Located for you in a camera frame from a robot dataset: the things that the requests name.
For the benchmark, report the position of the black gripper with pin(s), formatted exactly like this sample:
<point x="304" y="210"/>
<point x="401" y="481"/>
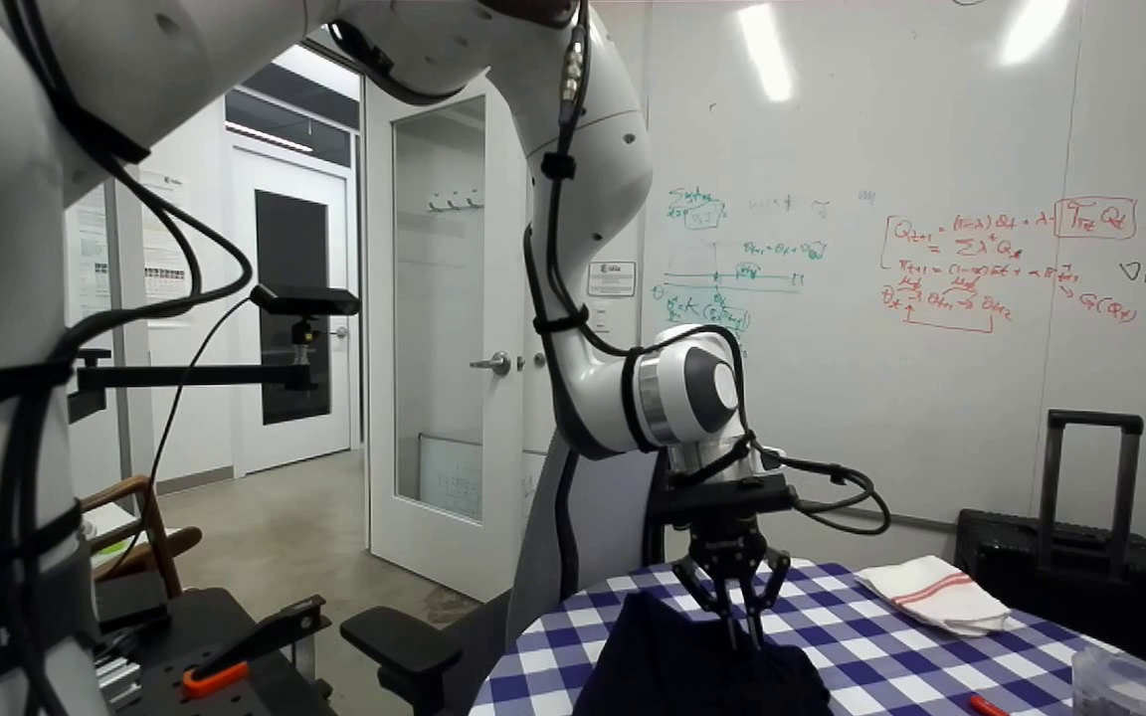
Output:
<point x="730" y="504"/>

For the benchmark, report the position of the dark glass door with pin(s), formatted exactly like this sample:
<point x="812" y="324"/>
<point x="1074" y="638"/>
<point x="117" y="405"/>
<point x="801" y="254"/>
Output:
<point x="289" y="254"/>

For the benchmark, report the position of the white paper sign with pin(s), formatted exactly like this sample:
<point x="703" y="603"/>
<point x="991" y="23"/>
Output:
<point x="616" y="282"/>

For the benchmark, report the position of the white red striped towel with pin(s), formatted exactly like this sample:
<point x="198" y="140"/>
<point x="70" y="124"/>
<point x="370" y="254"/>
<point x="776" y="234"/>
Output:
<point x="931" y="593"/>

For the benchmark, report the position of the red marker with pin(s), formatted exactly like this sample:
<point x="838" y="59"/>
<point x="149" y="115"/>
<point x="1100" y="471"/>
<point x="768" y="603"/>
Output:
<point x="990" y="706"/>

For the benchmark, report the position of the grey mesh office chair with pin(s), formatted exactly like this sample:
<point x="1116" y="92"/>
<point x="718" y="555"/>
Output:
<point x="605" y="524"/>

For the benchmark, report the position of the wooden chair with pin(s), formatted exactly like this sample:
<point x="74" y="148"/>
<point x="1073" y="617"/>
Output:
<point x="161" y="544"/>

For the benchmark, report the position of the black shirt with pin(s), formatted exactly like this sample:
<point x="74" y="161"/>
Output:
<point x="694" y="670"/>

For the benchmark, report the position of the black camera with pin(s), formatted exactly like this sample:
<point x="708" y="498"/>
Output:
<point x="307" y="302"/>

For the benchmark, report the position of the clear plastic cup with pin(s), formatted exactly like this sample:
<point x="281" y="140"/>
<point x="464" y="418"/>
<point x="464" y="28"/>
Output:
<point x="1116" y="681"/>

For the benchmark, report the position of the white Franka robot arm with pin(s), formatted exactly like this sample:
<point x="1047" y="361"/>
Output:
<point x="597" y="161"/>

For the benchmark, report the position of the black suitcase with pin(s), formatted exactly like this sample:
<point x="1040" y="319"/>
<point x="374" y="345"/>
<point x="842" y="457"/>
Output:
<point x="1063" y="571"/>

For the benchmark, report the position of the blue white checked tablecloth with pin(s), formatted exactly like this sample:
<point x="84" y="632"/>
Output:
<point x="838" y="638"/>

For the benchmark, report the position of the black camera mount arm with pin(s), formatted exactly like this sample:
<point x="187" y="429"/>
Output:
<point x="187" y="377"/>

